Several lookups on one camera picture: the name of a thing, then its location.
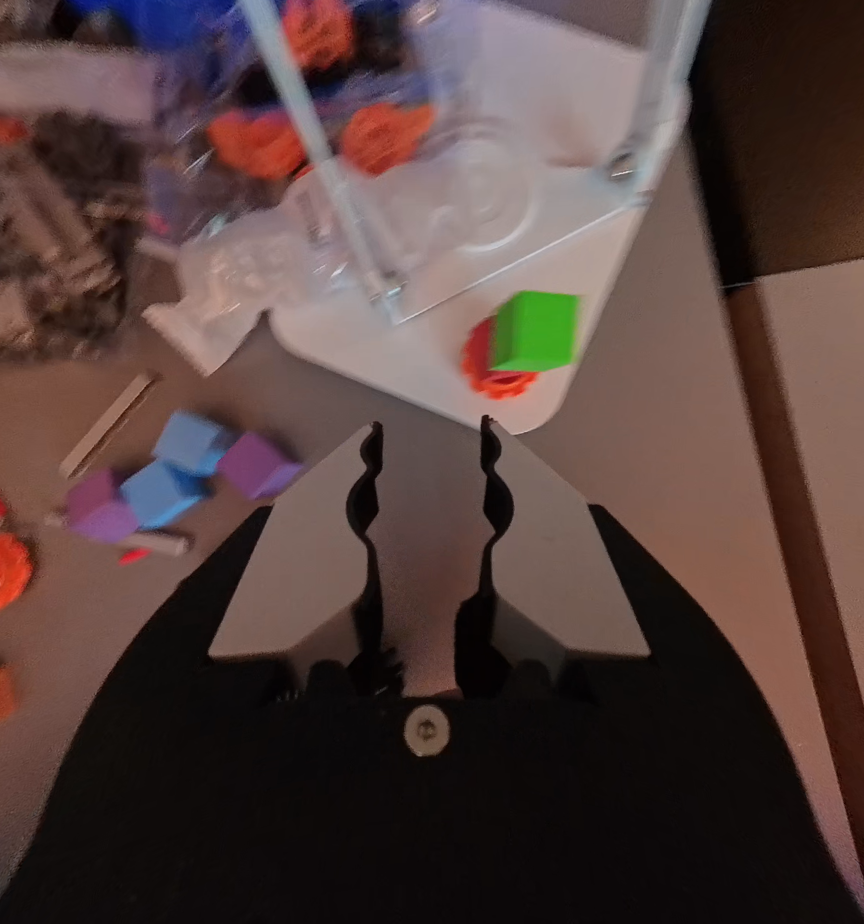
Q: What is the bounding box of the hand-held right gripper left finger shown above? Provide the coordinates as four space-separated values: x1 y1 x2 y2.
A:
208 422 404 695

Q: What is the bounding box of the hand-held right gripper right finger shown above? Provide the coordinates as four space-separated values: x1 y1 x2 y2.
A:
455 415 653 695

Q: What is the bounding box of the purple foam block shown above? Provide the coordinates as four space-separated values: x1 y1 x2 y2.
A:
216 432 305 501
64 468 140 544

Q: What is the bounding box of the blue foam block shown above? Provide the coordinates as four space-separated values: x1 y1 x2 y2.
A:
151 411 234 477
120 462 209 531

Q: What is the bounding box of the green foam block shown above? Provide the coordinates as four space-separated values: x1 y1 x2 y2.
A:
490 291 581 372

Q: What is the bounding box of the grey desk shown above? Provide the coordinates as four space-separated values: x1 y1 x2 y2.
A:
0 0 864 924

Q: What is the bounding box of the long grey beam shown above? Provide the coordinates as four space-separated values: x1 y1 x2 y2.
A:
46 509 191 557
60 372 162 481

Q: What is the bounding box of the clear bag of mixed parts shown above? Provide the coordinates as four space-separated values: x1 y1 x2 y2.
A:
0 43 159 362

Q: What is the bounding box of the crinkled bag of orange gears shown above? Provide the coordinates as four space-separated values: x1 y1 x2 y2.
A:
140 0 440 376

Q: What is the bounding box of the white rounded stand base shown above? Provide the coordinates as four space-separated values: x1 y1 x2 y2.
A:
269 7 693 436

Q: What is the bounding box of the dark desk cable cover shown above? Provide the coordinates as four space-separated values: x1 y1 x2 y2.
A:
692 0 864 286

